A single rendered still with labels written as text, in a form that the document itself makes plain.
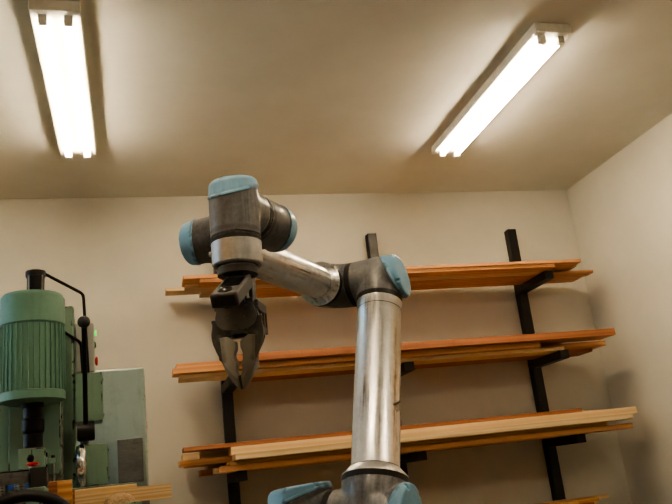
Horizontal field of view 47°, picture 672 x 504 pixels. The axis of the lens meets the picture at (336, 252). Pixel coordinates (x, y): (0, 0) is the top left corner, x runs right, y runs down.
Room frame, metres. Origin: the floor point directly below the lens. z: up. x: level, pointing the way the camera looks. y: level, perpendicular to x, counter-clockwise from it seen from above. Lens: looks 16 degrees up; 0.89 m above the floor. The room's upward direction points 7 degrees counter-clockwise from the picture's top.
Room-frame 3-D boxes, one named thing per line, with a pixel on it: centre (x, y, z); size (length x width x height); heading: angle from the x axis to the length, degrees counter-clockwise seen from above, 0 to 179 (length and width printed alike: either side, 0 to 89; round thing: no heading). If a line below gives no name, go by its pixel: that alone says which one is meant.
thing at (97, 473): (2.41, 0.81, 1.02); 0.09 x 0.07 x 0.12; 109
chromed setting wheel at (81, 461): (2.34, 0.82, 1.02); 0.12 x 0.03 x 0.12; 19
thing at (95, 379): (2.43, 0.82, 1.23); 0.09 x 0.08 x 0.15; 19
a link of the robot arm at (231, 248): (1.32, 0.18, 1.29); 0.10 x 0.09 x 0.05; 82
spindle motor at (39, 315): (2.18, 0.89, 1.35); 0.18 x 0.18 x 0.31
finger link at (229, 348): (1.32, 0.19, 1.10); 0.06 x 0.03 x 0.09; 172
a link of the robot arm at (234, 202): (1.32, 0.17, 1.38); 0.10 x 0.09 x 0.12; 156
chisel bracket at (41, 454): (2.20, 0.90, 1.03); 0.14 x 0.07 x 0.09; 19
